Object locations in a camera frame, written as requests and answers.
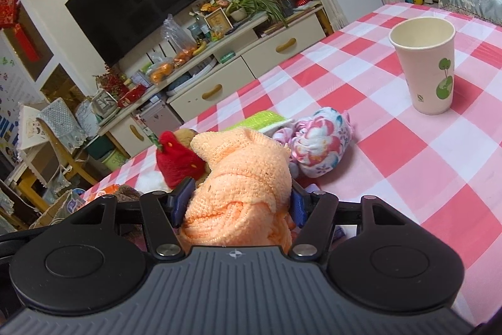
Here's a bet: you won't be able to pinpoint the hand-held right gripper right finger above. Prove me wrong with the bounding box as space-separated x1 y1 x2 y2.
289 186 412 261

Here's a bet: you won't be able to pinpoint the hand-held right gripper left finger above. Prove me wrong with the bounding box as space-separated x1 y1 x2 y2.
72 178 197 260

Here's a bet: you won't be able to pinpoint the brown plush toy red hood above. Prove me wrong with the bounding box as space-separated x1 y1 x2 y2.
156 128 210 190

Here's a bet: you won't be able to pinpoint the orange knitted cloth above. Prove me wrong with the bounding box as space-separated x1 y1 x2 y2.
178 127 295 255

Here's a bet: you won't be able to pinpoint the floral rolled cloth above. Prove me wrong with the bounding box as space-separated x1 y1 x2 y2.
272 106 354 179

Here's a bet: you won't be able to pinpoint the orange white tissue packet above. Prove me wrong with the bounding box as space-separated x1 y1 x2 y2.
83 183 120 199

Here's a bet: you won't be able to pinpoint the green waste bin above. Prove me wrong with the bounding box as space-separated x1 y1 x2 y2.
100 149 128 171

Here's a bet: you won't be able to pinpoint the small white box appliance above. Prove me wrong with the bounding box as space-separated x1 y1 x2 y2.
139 101 183 135

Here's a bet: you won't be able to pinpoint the green sponge pad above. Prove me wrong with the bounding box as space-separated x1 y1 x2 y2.
222 112 295 135

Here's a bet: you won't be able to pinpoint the red gift box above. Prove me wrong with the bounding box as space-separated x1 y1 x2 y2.
118 84 147 106

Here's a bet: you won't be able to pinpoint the small bag of oranges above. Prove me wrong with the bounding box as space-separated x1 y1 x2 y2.
147 58 175 84

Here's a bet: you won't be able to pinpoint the red white checked tablecloth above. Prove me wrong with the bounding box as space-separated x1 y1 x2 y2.
78 3 502 328

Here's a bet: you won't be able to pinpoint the red berry branches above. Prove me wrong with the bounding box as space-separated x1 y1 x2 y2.
93 64 130 92

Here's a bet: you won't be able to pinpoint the wooden chair with lace cover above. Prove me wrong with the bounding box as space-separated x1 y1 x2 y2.
18 97 99 186

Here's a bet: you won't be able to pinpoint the cream television cabinet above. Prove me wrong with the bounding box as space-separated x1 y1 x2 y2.
98 3 328 159

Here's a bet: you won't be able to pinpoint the clear plastic bag of oranges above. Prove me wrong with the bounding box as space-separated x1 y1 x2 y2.
161 14 199 67

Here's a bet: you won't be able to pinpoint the white paper cup green print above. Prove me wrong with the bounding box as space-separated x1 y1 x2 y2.
389 17 456 116

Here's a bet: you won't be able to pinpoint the wooden photo frame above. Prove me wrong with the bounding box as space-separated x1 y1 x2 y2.
205 7 232 35

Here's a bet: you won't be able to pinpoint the wall poster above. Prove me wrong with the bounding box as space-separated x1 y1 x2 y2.
0 45 44 163

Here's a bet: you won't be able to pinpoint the red knot wall decoration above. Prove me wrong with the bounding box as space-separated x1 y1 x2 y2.
0 0 40 63

